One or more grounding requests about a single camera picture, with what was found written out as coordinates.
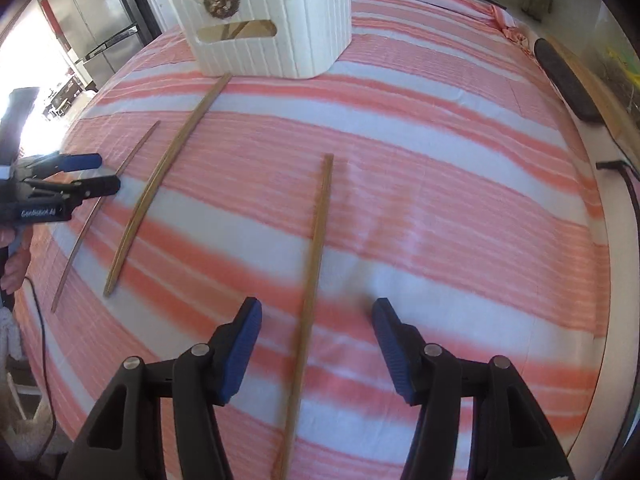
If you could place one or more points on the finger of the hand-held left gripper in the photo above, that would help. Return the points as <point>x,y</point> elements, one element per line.
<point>95,186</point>
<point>80,161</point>

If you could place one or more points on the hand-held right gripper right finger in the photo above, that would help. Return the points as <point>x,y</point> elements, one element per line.
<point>395,350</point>

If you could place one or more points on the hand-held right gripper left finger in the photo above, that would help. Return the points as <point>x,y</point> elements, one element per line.
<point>245,345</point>

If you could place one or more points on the thin dark wooden chopstick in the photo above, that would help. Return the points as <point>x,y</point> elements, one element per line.
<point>80,245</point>

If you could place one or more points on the brown wooden chopstick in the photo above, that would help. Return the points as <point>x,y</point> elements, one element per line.
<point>315,260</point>
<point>150,185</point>

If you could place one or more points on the white ribbed basket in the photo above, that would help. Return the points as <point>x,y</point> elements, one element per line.
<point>280,25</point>

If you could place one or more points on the person's left hand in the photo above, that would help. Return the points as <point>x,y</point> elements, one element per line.
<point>17,265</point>

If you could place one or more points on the pink white striped cloth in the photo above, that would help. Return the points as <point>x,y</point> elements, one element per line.
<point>450,210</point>

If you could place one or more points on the stainless steel refrigerator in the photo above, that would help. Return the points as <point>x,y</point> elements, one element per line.
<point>100,10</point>

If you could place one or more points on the black oval pad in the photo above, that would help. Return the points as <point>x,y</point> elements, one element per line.
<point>567,80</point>

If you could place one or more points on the wooden cutting board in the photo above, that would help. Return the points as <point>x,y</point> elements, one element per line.
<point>607,107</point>

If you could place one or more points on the black hook bracket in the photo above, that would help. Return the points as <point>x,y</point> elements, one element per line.
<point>612,164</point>

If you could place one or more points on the grey wall-mounted holder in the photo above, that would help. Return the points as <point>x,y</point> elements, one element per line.
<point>537,2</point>

